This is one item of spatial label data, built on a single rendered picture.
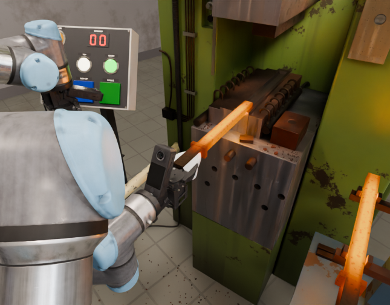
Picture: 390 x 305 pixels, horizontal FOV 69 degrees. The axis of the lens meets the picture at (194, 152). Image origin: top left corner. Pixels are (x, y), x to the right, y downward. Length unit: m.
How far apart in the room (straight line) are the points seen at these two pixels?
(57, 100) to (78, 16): 3.00
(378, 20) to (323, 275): 0.71
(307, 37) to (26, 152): 1.18
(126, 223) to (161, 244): 1.21
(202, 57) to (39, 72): 0.64
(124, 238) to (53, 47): 0.51
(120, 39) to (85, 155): 0.85
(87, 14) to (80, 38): 2.75
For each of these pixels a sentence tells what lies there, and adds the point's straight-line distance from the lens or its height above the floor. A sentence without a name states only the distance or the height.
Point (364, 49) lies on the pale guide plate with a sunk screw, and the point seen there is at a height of 1.21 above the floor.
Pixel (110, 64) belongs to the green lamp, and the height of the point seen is 1.10.
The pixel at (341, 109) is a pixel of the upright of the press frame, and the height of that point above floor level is 1.02.
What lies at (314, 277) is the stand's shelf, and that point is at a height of 0.67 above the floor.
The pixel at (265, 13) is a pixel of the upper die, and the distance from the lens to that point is 0.84.
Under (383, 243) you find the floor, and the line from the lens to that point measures 2.10.
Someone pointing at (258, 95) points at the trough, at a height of 0.99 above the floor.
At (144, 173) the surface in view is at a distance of 1.25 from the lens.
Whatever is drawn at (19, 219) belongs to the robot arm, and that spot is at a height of 1.27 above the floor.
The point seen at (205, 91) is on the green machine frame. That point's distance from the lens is 1.18.
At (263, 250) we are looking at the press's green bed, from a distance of 1.25.
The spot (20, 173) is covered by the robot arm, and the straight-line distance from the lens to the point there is 0.29.
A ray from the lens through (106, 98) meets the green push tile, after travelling 1.08.
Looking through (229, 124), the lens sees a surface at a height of 1.01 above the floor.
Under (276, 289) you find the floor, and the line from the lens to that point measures 1.69.
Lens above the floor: 1.46
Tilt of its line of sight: 38 degrees down
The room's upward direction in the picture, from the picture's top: straight up
